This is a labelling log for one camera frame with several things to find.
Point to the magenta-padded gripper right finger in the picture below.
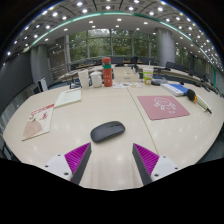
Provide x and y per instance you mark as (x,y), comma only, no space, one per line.
(165,166)

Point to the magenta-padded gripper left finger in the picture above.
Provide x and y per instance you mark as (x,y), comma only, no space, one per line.
(56,165)

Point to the black computer mouse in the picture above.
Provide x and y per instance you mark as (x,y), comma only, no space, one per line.
(107,131)

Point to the pink printed mouse pad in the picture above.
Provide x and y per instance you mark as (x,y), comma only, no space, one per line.
(161,107)

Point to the red and white brochure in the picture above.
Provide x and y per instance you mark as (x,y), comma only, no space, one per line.
(38,121)

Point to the white booklet with green edge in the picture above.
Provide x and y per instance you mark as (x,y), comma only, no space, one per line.
(68,97)

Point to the white paper sheet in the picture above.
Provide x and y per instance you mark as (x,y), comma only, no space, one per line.
(205,102)

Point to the black handheld microphone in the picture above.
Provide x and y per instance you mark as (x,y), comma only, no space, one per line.
(191,95)

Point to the blue and white book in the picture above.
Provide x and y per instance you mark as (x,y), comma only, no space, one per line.
(176,89)

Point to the white standing appliance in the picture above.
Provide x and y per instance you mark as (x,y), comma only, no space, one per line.
(43,84)

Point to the grey gooseneck microphone unit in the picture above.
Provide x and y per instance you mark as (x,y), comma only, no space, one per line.
(74,83)

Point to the dark conference microphone unit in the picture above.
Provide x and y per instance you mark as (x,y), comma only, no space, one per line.
(159,81)

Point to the colourful sticker sheet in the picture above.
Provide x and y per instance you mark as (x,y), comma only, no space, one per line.
(126,85)

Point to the printed paper drink cup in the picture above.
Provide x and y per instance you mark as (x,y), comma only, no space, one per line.
(147,76)

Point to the white lidded ceramic mug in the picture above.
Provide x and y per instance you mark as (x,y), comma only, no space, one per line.
(96,80)

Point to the cream cardboard box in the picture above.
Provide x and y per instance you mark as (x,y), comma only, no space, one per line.
(125,75)

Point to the dark office chairs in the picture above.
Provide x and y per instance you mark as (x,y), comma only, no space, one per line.
(171,65)

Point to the red bottle with green band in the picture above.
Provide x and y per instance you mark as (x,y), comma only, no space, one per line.
(107,75)

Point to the ceiling lights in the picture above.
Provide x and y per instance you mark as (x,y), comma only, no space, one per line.
(79,4)

